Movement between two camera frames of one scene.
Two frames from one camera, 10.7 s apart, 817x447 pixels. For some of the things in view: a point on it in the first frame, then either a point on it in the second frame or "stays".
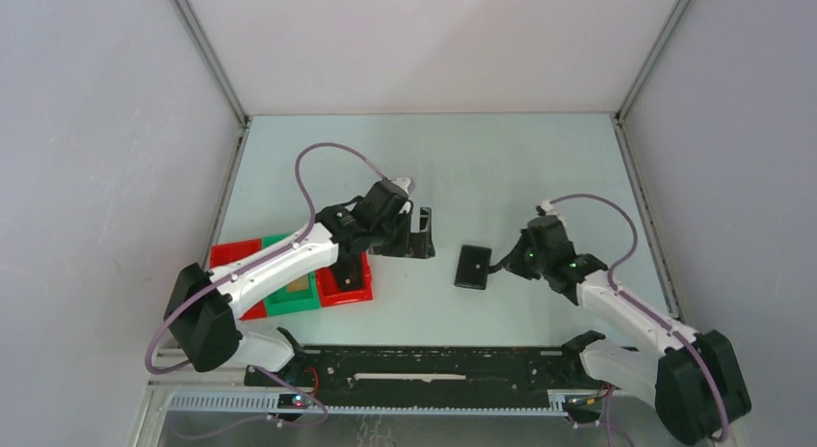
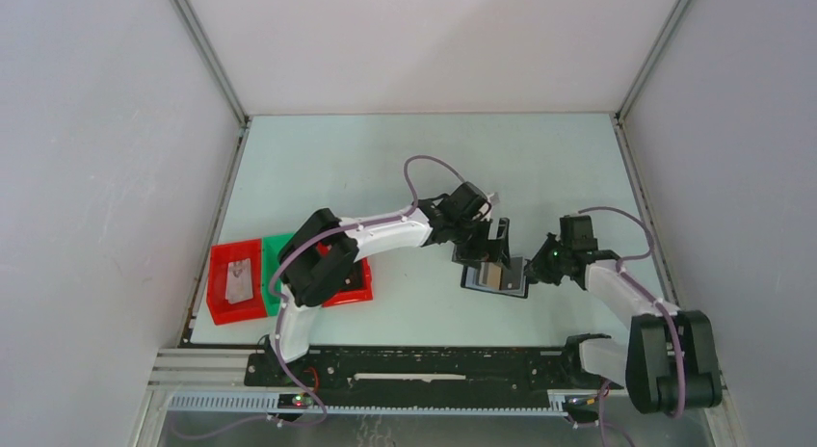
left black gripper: [419, 244] -> [478, 253]
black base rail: [444, 370] stays
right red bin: [330, 294] stays
